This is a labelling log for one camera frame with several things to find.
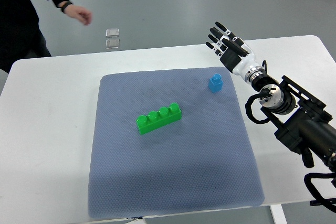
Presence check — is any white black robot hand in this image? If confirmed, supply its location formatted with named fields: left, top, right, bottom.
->
left=206, top=22, right=266, bottom=84

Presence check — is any person's bare hand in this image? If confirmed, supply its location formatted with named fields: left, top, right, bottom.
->
left=64, top=4, right=92, bottom=26

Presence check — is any small blue block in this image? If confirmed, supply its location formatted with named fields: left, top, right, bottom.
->
left=208, top=73, right=223, bottom=93

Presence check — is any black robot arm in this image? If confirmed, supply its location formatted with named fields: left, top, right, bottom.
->
left=245, top=73, right=335, bottom=172

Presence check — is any long green block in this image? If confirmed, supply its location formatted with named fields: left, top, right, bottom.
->
left=136, top=103, right=182, bottom=135

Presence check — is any black wrist watch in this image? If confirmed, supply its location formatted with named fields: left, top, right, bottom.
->
left=60, top=1, right=73, bottom=13

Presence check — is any upper metal floor plate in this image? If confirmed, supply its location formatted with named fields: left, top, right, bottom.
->
left=106, top=28, right=119, bottom=38

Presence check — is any blue-grey mesh mat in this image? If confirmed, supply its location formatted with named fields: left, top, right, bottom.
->
left=88, top=67, right=265, bottom=219

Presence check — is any white table leg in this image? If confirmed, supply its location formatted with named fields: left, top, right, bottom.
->
left=269, top=204, right=287, bottom=224

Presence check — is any black table control panel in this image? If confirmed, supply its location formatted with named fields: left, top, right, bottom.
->
left=310, top=200, right=325, bottom=207

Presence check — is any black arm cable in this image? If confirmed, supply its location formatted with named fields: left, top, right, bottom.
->
left=245, top=60, right=274, bottom=125

